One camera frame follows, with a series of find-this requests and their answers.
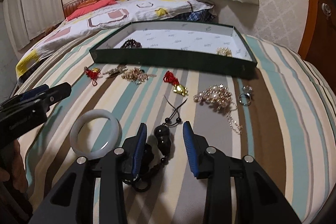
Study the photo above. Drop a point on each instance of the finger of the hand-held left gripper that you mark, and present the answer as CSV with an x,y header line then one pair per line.
x,y
61,90
35,91

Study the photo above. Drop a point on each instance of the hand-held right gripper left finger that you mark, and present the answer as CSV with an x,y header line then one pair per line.
x,y
139,153

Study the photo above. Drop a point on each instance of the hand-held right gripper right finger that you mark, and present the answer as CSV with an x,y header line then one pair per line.
x,y
189,150

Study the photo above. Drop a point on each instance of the white jade bangle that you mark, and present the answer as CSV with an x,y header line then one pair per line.
x,y
75,132

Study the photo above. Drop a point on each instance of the white jewellery box tray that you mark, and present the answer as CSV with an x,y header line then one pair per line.
x,y
170,61

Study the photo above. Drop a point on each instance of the person's left hand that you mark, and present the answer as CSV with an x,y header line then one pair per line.
x,y
15,161

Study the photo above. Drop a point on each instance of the small red knot gold charm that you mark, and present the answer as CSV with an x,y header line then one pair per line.
x,y
93,74

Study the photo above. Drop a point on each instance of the large red knot gold charm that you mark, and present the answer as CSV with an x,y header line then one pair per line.
x,y
179,90

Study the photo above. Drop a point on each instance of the striped bed mattress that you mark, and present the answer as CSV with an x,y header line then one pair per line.
x,y
262,148

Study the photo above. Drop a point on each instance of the red pillow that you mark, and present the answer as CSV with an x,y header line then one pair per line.
x,y
86,10

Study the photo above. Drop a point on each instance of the white patterned quilt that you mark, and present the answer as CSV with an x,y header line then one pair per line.
x,y
118,11

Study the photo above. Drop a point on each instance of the gold flower brooch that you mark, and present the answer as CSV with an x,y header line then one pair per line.
x,y
224,52

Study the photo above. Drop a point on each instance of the blue plaid blanket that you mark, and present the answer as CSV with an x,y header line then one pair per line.
x,y
197,16

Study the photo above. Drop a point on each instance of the wooden door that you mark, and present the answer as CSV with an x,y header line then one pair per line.
x,y
320,37

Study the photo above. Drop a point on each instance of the metal door knob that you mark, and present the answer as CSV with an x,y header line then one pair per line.
x,y
326,10

